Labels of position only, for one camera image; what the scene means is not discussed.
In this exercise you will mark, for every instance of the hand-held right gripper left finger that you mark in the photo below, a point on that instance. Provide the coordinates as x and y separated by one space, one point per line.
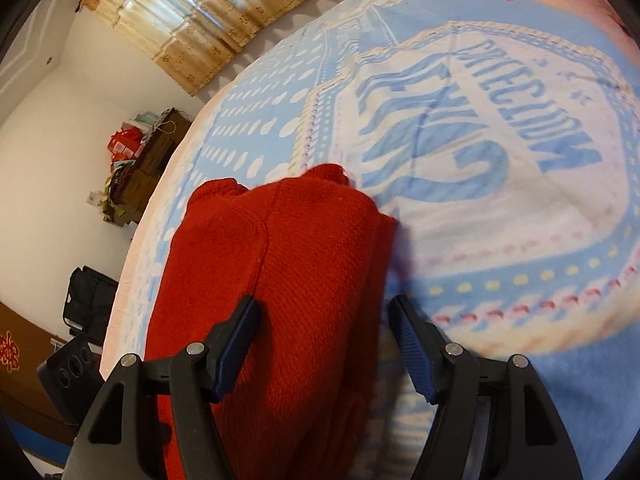
240 340

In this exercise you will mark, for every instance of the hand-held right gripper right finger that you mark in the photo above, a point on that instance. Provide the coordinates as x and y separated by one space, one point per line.
410 350

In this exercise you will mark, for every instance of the beige patterned curtain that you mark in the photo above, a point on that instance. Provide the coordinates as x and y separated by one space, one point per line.
200 20

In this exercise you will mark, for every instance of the black bag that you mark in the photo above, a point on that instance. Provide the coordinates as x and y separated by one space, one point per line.
90 300

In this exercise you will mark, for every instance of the bed with patterned sheet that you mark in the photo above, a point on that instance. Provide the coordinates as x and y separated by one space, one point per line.
500 160

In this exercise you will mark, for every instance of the red knit sweater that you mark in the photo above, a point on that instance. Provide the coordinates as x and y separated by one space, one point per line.
310 260

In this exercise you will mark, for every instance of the red gift bag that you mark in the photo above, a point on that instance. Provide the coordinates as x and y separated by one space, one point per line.
125 145

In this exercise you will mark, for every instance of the brown wooden cabinet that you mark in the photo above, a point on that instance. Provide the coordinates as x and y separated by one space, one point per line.
150 160

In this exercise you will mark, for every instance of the brown wooden door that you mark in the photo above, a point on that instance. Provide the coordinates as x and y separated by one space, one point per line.
20 385

